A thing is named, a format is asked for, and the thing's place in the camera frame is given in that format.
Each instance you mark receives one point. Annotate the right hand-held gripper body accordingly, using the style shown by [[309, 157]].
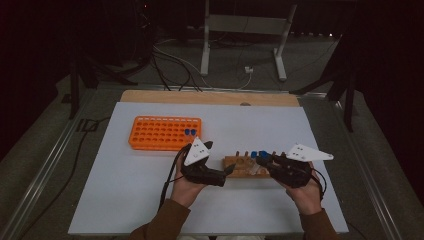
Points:
[[306, 153]]

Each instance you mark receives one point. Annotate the person's right hand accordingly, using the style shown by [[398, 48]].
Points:
[[306, 200]]

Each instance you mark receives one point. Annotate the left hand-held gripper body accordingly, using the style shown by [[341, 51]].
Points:
[[197, 153]]

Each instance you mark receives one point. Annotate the black tripod stand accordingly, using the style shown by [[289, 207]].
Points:
[[348, 100], [75, 86]]

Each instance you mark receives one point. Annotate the person's left hand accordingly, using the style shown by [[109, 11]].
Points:
[[186, 195]]

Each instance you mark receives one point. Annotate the white table sheet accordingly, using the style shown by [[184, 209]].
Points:
[[133, 193]]

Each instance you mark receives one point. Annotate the white metal stand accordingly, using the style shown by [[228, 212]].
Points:
[[245, 25]]

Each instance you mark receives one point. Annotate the metal floor rail frame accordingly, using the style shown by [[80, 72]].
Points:
[[43, 170]]

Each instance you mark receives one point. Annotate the black floor bracket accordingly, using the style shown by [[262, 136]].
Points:
[[87, 125]]

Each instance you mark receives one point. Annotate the orange plastic test tube rack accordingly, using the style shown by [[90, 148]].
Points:
[[156, 133]]

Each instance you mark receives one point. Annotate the wooden test tube rack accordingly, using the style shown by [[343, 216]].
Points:
[[243, 166]]

